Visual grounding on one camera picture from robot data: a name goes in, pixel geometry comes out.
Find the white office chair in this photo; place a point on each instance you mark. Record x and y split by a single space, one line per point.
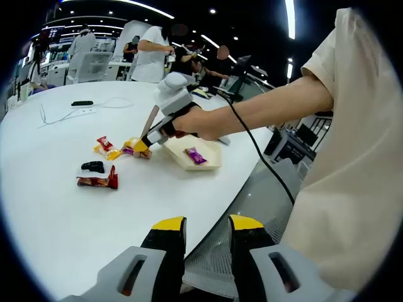
91 66

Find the black food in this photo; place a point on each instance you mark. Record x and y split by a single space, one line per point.
93 166

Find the person's right hand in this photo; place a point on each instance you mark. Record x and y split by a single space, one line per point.
195 122

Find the orange food candy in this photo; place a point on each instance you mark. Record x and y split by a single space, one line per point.
135 148

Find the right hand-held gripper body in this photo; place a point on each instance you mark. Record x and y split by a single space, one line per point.
174 94

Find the pink food tongs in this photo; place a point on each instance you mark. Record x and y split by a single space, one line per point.
151 121

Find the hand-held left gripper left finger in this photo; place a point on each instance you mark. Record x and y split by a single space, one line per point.
167 251

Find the purple food candy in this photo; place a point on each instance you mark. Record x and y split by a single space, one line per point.
195 155

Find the black oblong device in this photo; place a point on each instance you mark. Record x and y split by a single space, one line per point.
82 103

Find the cream hexagonal container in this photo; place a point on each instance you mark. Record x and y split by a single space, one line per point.
176 151

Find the wide curved ceiling light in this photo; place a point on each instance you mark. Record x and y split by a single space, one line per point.
290 19

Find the tall white cup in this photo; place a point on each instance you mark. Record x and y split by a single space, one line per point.
24 92

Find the dark monitor on tripod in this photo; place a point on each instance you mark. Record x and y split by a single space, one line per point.
240 64

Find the red food packet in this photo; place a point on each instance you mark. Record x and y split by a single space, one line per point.
100 182

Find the yellow cloth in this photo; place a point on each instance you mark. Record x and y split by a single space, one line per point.
200 92

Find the red food candy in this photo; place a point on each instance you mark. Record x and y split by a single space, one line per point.
104 143

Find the operator in beige shirt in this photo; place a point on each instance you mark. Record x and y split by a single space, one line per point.
346 157

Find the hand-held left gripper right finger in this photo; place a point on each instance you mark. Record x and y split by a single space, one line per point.
245 251

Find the dark wall display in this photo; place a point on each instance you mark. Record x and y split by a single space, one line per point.
52 32

